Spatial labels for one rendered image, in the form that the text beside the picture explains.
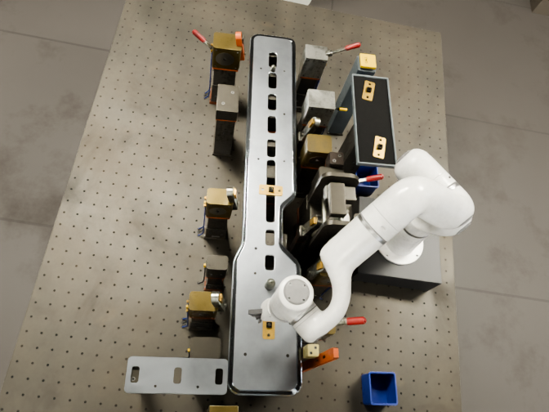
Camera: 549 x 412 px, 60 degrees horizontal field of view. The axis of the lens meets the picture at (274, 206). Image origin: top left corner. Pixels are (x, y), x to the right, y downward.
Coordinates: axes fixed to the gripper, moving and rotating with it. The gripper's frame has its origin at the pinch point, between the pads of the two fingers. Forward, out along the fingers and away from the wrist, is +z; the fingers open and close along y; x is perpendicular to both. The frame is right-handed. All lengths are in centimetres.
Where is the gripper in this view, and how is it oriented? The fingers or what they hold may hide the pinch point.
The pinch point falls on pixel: (274, 318)
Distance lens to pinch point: 141.9
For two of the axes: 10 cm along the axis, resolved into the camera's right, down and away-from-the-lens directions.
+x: -0.1, 9.1, -4.1
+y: -9.9, -0.8, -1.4
